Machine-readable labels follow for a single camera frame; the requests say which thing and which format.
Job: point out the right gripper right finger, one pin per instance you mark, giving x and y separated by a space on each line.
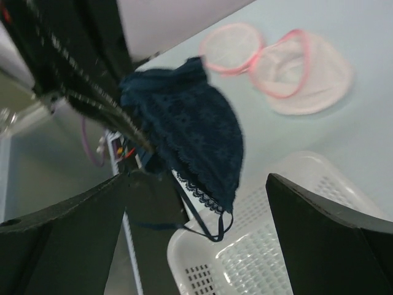
329 248

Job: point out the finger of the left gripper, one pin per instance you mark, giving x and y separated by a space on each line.
77 50

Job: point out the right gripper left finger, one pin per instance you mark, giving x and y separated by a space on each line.
90 243

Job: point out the dark blue lace bra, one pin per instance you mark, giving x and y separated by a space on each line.
193 129

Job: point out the white perforated plastic tray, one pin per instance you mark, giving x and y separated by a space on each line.
249 259

